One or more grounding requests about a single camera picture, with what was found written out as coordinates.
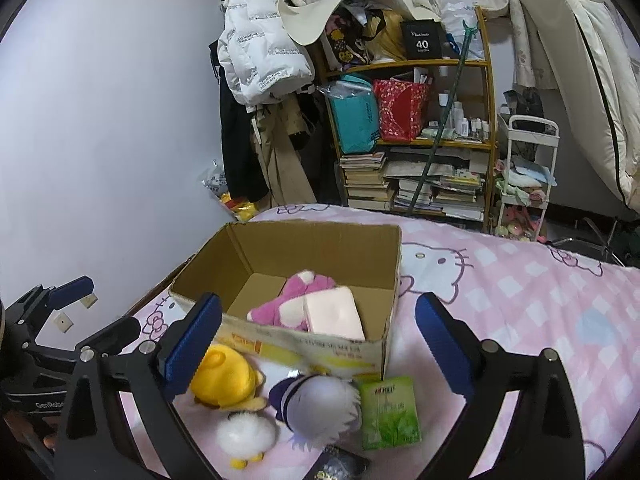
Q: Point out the beige wide brim hat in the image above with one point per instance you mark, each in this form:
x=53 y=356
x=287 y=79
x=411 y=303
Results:
x=307 y=23

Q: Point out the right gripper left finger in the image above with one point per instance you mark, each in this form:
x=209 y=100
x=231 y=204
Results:
x=185 y=343

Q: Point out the yellow round plush toy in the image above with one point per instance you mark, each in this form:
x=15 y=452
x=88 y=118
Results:
x=226 y=381

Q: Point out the pink Hello Kitty bedsheet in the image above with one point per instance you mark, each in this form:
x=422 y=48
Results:
x=525 y=296

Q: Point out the teal bag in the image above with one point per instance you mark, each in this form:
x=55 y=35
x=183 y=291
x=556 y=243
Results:
x=355 y=113

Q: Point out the wooden bookshelf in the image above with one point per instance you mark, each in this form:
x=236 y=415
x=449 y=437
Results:
x=459 y=185

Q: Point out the small black card box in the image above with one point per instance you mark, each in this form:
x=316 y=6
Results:
x=335 y=463

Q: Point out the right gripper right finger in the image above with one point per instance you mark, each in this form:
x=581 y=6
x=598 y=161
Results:
x=455 y=348

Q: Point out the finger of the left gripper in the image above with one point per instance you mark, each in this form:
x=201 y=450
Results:
x=64 y=295
x=113 y=338

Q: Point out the open cardboard box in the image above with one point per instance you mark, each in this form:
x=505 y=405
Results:
x=247 y=264

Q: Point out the stack of books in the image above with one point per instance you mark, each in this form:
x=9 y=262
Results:
x=364 y=182

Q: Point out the white fluffy pompom plush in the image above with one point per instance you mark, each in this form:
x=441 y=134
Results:
x=246 y=437

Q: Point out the wall socket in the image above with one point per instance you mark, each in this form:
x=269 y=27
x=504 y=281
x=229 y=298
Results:
x=89 y=300
x=63 y=322

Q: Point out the white puffer jacket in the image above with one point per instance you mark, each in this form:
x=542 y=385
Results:
x=261 y=62

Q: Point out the white purple round plush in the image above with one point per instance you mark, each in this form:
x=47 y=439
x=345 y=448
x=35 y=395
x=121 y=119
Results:
x=318 y=409

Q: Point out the wall socket upper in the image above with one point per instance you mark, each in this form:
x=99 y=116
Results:
x=89 y=300

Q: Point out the pink fluffy plush toy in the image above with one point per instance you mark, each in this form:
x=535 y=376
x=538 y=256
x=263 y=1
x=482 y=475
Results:
x=287 y=310

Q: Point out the pink swirl roll plush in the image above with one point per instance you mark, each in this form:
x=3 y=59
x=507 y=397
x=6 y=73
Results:
x=333 y=312

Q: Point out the white rolling cart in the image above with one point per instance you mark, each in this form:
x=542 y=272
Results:
x=525 y=175

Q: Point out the green pole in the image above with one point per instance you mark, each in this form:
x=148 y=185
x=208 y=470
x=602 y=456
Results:
x=469 y=33

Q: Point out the green tissue pack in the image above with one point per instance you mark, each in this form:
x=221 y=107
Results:
x=389 y=417

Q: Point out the wall socket lower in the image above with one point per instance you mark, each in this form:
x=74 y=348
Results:
x=63 y=322

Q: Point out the black box number 40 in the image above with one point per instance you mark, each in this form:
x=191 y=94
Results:
x=421 y=39

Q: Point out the black hanging coat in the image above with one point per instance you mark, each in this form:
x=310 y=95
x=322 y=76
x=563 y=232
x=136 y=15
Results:
x=241 y=167

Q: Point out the red shopping bag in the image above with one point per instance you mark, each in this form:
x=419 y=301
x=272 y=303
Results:
x=402 y=107

